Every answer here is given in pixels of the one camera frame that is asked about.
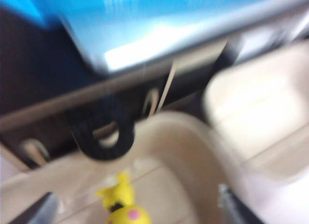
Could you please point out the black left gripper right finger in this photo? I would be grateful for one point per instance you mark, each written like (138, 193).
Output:
(234, 209)

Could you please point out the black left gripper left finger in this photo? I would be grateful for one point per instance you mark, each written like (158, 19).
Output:
(38, 212)

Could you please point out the yellow doll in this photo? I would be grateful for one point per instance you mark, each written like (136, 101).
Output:
(123, 200)

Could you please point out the beige paper pulp box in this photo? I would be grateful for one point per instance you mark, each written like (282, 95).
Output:
(169, 161)
(253, 101)

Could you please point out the black organizer drawer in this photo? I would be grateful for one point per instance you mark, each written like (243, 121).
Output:
(48, 122)

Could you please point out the wooden desk organizer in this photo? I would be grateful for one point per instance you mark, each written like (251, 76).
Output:
(72, 98)

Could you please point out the blue wet wipes pack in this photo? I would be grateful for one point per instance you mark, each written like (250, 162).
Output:
(144, 21)

